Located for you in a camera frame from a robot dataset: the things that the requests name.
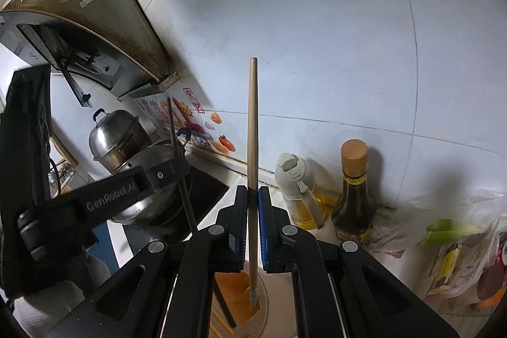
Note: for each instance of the greasy range hood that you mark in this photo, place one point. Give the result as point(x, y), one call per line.
point(91, 25)

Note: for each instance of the wooden chopstick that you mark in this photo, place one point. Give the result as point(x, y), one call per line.
point(178, 148)
point(253, 132)

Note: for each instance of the dark soy sauce bottle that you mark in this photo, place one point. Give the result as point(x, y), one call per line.
point(353, 199)

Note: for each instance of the cooking oil bottle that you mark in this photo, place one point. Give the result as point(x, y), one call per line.
point(297, 195)

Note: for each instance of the steel steamer pot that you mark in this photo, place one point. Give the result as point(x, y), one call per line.
point(115, 140)

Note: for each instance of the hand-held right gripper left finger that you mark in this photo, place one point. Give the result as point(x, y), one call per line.
point(237, 255)

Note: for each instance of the colourful wall stickers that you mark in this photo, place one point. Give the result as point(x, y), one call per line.
point(194, 116)

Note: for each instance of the steel wok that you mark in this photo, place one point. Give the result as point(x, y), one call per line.
point(158, 203)

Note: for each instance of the black stove top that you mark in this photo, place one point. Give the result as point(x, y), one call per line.
point(206, 191)

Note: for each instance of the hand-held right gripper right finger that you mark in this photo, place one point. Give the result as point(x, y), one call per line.
point(263, 227)

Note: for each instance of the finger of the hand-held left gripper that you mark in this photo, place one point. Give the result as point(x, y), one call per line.
point(170, 171)

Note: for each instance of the person's left forearm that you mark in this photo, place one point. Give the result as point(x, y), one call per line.
point(55, 300)

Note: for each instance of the clear plastic grocery bag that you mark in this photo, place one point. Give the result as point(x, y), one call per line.
point(455, 266)

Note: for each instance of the green scallion stalks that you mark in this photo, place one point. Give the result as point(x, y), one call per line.
point(447, 231)

